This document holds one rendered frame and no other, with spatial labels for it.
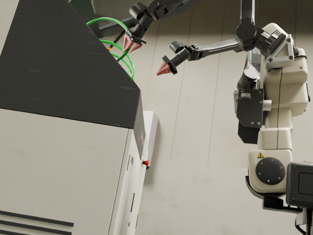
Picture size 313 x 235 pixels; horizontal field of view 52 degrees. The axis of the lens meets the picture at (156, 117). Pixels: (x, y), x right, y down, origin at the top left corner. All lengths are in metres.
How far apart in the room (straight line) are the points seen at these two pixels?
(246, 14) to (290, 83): 0.34
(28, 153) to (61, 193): 0.19
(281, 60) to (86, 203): 0.87
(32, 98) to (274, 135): 0.94
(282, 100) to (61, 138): 0.88
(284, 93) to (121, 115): 0.67
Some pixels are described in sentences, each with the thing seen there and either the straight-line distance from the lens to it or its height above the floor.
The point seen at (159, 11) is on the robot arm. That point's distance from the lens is 1.51.
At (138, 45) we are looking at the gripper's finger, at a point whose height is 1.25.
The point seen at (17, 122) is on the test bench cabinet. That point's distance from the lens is 1.30.
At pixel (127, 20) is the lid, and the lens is 2.16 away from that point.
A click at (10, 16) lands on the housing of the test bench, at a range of 1.52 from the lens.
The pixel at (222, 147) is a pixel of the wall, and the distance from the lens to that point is 3.41.
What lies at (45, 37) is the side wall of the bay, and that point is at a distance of 1.41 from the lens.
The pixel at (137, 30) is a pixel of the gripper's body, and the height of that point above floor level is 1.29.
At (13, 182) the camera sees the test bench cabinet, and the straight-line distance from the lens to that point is 1.25.
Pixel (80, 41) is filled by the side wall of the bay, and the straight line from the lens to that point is 1.37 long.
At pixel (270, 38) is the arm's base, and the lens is 1.32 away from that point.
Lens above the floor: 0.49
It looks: 17 degrees up
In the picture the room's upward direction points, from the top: 10 degrees clockwise
